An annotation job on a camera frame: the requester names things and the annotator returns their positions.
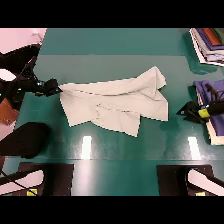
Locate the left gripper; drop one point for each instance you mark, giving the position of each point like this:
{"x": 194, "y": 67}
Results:
{"x": 51, "y": 87}

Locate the white shirt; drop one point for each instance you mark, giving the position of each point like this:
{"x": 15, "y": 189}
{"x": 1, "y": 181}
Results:
{"x": 113, "y": 103}

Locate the purple garment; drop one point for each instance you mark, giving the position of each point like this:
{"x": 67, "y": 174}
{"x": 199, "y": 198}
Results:
{"x": 208, "y": 89}

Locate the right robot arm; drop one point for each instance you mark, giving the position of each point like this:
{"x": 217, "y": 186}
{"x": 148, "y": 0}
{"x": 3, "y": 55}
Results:
{"x": 217, "y": 108}

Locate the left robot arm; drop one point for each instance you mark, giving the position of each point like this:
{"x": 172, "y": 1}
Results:
{"x": 24, "y": 140}

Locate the cream garment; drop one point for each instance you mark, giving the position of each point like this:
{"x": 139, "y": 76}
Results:
{"x": 216, "y": 133}

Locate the orange garment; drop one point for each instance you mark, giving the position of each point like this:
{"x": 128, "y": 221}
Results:
{"x": 211, "y": 35}

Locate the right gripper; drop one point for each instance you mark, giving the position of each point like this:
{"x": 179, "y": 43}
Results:
{"x": 192, "y": 112}

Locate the heap of clothes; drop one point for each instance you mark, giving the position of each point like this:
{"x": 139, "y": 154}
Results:
{"x": 210, "y": 56}

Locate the dark blue garment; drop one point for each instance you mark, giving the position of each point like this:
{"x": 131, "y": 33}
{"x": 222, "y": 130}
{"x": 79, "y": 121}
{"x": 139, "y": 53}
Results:
{"x": 202, "y": 36}

